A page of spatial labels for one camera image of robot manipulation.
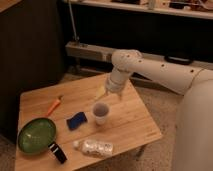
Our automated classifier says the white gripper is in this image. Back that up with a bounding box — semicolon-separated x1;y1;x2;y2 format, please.
95;69;131;100

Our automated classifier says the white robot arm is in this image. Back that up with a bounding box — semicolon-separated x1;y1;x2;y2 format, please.
105;49;213;171

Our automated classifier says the white paper cup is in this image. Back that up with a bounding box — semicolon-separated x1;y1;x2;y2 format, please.
92;102;109;125

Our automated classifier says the wooden table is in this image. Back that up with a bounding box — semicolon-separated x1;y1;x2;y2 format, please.
15;74;162;171

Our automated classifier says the blue sponge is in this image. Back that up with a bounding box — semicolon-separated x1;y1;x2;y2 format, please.
66;112;87;130

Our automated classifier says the grey metal beam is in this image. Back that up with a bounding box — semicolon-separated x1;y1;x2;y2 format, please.
65;41;213;70

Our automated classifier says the orange carrot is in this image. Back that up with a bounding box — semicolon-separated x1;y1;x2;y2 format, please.
45;95;63;117

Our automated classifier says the clear plastic bottle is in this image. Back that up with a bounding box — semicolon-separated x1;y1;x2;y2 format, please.
73;139;114;157

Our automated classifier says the metal pole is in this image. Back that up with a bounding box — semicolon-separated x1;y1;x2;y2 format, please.
68;0;79;43

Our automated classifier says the green plate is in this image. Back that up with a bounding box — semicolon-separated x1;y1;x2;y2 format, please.
17;118;56;155

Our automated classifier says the cluttered shelf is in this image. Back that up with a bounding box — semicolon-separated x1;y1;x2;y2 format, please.
62;0;213;20

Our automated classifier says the black handle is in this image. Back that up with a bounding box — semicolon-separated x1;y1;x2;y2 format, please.
164;56;194;65

